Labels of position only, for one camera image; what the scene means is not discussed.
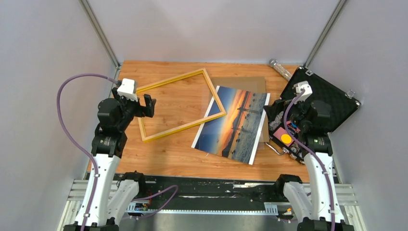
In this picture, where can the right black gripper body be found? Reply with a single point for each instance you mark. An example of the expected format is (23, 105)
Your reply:
(295, 112)

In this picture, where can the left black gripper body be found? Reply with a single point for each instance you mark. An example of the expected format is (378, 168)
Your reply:
(132, 108)

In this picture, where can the yellow wooden picture frame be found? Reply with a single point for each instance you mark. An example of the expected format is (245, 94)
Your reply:
(160, 83)

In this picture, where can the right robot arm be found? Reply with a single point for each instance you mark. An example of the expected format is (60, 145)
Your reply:
(320, 210)

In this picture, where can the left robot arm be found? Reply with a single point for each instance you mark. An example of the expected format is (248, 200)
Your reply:
(99, 210)

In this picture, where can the sunset landscape photo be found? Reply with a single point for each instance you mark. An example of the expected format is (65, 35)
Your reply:
(237, 134)

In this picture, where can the black aluminium chip case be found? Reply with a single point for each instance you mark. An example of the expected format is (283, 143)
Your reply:
(328, 102)

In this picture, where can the yellow round chip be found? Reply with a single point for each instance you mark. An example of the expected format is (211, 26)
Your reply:
(286, 139)

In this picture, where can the brown cardboard backing board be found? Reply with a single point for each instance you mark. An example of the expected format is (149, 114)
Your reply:
(252, 84)

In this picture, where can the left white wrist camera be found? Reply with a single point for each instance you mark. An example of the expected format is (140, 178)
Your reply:
(128, 89)

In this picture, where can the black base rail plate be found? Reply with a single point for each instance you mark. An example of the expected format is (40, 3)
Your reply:
(201, 194)

